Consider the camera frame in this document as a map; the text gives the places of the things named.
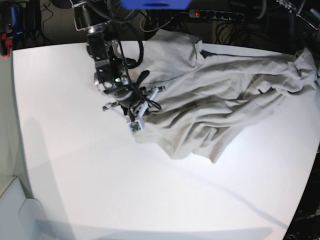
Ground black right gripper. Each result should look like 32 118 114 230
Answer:
94 72 162 120

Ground grey t-shirt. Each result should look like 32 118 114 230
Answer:
133 30 319 163

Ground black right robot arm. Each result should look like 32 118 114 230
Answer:
70 0 162 121

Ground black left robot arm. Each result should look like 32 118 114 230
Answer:
275 0 320 48

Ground blue box overhead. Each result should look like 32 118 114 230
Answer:
121 0 191 10

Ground black power strip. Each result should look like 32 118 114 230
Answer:
188 9 245 22

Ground red and black clamp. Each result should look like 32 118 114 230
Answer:
0 32 13 58

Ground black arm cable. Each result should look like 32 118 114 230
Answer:
104 19 162 113

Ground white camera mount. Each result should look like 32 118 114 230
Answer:
102 86 166 134

